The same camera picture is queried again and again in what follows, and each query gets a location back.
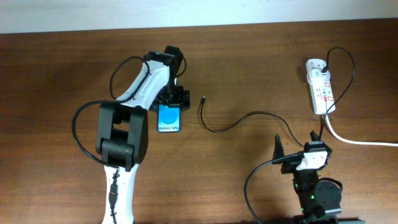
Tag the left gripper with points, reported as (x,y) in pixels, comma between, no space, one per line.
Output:
(181,98)

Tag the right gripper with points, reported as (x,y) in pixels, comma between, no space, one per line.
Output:
(290,166)

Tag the blue Galaxy smartphone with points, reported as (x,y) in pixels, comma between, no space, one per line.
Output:
(168,119)

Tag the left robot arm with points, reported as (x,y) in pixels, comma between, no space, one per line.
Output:
(123,137)

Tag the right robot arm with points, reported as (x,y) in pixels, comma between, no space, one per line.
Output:
(319,197)

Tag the white USB charger plug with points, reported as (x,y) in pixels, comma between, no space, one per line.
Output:
(317,76)

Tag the white power strip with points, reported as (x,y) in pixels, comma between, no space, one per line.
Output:
(321,93)

